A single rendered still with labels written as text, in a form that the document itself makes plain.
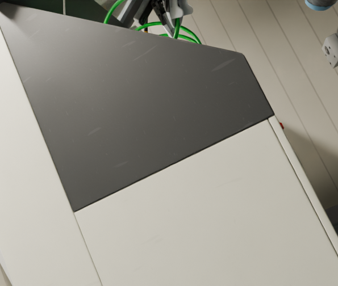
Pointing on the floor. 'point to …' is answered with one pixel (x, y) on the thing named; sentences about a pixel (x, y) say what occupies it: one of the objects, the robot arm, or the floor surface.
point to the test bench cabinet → (220, 222)
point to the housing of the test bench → (23, 175)
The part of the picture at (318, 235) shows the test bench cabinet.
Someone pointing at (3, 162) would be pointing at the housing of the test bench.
